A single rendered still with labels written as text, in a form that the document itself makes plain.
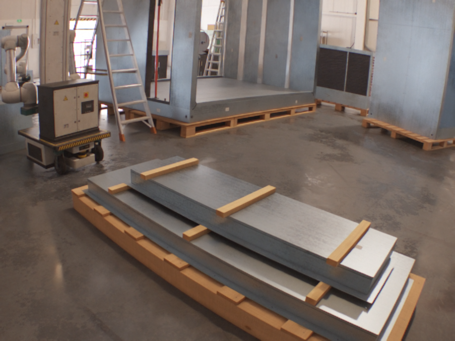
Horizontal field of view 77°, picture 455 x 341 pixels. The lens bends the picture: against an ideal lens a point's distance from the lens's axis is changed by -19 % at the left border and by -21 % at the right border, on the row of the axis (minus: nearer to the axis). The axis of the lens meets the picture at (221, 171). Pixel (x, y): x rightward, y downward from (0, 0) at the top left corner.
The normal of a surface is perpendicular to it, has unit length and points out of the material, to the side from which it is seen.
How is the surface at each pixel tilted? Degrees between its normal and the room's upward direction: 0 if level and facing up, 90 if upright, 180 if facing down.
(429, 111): 90
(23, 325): 0
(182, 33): 90
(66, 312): 0
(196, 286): 90
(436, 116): 90
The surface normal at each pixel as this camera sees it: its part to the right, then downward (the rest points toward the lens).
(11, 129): 0.79, 0.26
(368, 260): 0.07, -0.93
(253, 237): -0.66, 0.22
